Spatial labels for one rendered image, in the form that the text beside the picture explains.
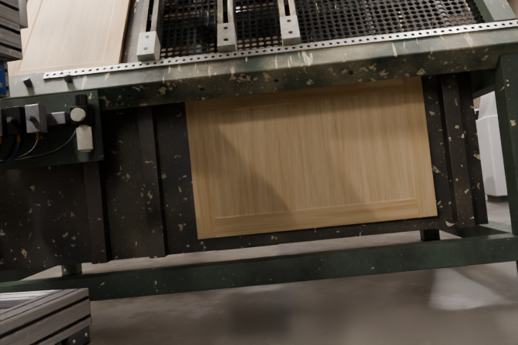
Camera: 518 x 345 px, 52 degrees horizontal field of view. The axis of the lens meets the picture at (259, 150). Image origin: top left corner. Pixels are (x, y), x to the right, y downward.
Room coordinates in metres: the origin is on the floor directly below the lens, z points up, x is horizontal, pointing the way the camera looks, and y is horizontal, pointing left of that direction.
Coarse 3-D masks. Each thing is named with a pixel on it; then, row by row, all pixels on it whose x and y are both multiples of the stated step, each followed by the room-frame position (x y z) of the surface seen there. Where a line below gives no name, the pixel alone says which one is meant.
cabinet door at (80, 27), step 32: (32, 0) 2.19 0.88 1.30; (64, 0) 2.18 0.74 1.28; (96, 0) 2.16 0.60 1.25; (128, 0) 2.13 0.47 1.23; (32, 32) 2.06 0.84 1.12; (64, 32) 2.04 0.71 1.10; (96, 32) 2.02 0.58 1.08; (32, 64) 1.95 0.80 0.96; (64, 64) 1.93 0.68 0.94; (96, 64) 1.91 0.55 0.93
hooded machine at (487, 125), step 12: (492, 96) 5.08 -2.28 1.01; (480, 108) 5.45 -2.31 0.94; (492, 108) 5.07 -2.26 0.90; (480, 120) 5.28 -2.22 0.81; (492, 120) 5.04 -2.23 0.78; (480, 132) 5.34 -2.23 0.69; (492, 132) 5.04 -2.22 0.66; (480, 144) 5.39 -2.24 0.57; (492, 144) 5.05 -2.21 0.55; (480, 156) 5.45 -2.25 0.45; (492, 156) 5.06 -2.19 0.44; (492, 168) 5.09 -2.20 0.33; (492, 180) 5.14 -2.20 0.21; (504, 180) 5.04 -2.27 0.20; (492, 192) 5.19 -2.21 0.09; (504, 192) 5.04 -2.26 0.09
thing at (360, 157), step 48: (240, 96) 2.02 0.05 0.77; (288, 96) 2.01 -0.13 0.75; (336, 96) 2.00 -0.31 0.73; (384, 96) 2.00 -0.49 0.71; (192, 144) 2.02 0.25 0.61; (240, 144) 2.02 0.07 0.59; (288, 144) 2.01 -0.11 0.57; (336, 144) 2.01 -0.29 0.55; (384, 144) 2.00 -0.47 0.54; (240, 192) 2.02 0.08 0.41; (288, 192) 2.01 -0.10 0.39; (336, 192) 2.01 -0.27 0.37; (384, 192) 2.00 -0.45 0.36; (432, 192) 1.99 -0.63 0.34
